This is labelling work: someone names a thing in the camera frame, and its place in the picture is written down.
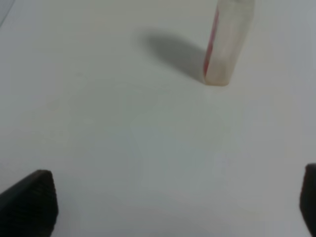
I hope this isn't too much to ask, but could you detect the clear plastic drink bottle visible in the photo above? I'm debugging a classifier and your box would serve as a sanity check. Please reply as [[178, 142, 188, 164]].
[[203, 0, 255, 86]]

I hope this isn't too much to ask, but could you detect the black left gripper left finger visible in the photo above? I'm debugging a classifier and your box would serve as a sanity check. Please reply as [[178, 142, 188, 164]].
[[0, 170, 59, 237]]

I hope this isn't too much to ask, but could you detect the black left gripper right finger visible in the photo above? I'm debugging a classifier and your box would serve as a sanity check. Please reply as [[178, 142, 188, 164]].
[[300, 163, 316, 237]]

